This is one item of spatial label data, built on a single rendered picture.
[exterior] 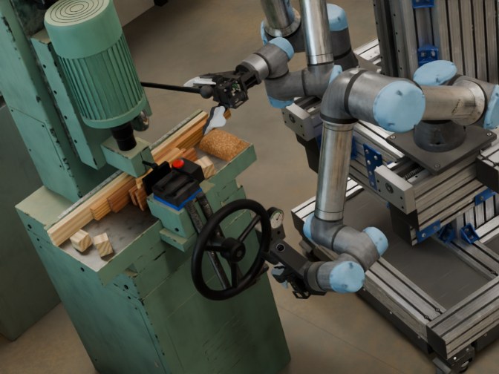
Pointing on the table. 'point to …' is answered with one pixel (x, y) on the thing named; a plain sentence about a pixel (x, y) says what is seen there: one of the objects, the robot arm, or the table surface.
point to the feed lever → (182, 88)
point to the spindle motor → (96, 61)
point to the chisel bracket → (142, 152)
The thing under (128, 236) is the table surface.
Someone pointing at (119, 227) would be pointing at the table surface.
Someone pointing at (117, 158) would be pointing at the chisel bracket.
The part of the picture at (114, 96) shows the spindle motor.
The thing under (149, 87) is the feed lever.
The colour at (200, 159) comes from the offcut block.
